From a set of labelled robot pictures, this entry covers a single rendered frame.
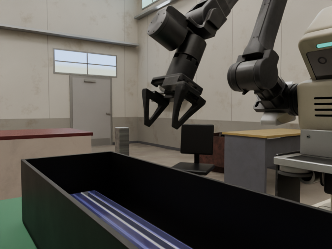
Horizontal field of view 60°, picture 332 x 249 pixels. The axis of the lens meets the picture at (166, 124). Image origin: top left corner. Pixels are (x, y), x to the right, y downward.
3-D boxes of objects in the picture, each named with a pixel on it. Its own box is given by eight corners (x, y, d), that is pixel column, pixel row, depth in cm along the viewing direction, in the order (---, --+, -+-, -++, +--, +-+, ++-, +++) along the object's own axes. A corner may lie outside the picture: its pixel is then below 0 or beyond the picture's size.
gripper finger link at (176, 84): (168, 120, 50) (186, 73, 52) (146, 119, 56) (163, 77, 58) (194, 136, 54) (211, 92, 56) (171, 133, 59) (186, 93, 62)
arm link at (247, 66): (281, 76, 76) (263, 78, 80) (262, 49, 71) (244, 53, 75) (268, 104, 73) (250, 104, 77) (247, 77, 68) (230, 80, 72)
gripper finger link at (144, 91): (146, 119, 56) (164, 77, 58) (128, 118, 61) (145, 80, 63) (171, 133, 59) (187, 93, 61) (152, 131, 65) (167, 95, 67)
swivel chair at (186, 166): (193, 197, 376) (193, 123, 371) (231, 210, 328) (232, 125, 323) (155, 207, 337) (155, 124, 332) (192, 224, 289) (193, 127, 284)
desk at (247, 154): (324, 181, 461) (325, 131, 457) (265, 197, 376) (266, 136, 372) (280, 172, 526) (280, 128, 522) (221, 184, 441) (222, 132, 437)
